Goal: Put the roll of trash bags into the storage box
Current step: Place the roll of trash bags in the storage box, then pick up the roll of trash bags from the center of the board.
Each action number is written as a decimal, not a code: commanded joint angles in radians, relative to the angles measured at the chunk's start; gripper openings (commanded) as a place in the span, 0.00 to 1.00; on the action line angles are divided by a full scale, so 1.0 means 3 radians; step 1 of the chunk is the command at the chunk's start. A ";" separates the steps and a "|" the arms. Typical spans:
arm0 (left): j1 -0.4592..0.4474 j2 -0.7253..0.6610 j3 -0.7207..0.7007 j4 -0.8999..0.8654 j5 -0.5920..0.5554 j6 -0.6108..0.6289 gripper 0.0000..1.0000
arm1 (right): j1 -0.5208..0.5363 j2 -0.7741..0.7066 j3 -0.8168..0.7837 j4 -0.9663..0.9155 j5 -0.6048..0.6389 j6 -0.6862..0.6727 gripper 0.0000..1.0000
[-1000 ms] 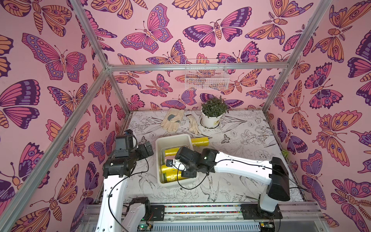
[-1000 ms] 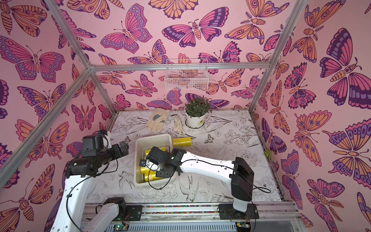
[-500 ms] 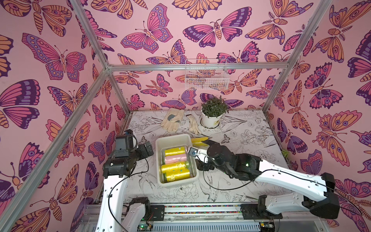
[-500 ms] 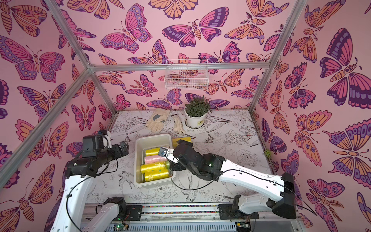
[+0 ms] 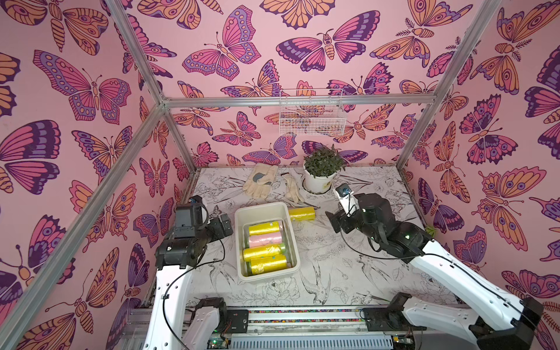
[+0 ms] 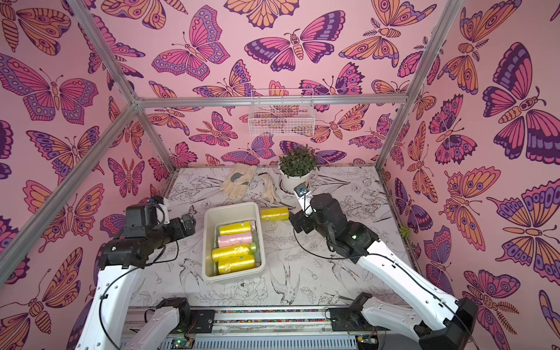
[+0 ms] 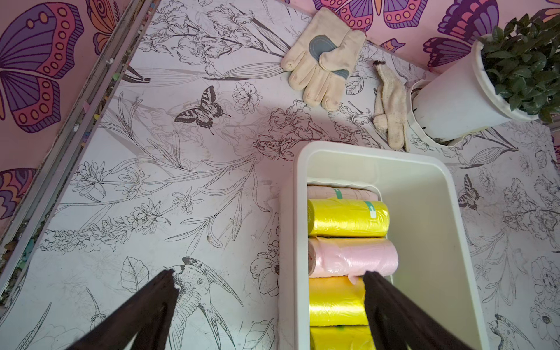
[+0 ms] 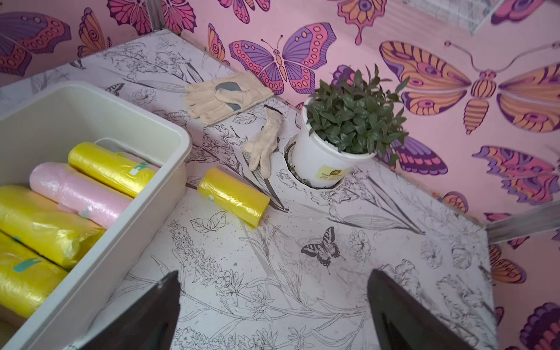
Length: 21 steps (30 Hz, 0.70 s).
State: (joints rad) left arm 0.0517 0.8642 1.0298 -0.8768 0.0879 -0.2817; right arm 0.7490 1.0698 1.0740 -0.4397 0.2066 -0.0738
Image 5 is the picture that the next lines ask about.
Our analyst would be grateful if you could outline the beige work glove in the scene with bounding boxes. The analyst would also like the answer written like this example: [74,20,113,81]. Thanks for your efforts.
[243,163,279,199]
[281,173,305,204]

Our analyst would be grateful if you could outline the white slotted cable duct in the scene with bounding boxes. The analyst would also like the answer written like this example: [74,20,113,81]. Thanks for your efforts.
[207,335,395,350]

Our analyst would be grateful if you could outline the yellow bag roll top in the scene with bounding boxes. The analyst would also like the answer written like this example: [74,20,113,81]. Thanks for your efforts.
[288,206,316,222]

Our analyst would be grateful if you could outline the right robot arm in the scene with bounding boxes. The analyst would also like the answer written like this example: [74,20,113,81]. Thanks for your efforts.
[326,184,544,349]

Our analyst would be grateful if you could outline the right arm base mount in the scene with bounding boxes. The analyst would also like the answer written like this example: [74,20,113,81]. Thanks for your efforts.
[360,307,427,333]

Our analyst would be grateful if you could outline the right beige work glove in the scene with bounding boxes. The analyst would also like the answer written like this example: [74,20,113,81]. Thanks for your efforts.
[281,173,305,204]

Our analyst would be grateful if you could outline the aluminium frame bars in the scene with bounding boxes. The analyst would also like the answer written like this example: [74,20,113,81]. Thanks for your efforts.
[1,1,500,349]

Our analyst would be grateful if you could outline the pink bag roll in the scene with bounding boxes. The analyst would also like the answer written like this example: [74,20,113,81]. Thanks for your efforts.
[249,232,283,248]

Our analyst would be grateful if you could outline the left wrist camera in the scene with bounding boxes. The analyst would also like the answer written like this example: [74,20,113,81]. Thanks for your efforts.
[174,195,209,239]

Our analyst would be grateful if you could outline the white plastic storage box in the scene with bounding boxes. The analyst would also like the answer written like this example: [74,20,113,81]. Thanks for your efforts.
[234,202,301,283]

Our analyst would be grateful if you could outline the white wire basket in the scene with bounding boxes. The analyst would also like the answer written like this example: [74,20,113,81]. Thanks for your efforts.
[278,89,347,137]

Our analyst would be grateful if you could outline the potted green plant white pot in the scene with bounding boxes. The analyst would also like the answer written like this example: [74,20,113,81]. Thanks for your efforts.
[303,145,346,194]

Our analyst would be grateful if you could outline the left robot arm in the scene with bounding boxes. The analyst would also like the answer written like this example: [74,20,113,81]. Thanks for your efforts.
[142,214,233,349]

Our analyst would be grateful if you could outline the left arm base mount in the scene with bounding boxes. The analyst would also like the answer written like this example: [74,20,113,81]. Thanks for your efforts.
[213,309,249,335]

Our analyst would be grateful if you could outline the yellow bag roll small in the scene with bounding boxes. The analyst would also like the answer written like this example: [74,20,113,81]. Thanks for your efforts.
[248,221,283,236]

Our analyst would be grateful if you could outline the left beige work glove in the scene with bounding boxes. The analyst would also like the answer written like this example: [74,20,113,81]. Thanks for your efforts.
[243,163,279,199]

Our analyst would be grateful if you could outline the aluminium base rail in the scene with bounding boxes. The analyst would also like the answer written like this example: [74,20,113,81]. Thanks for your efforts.
[126,305,487,338]

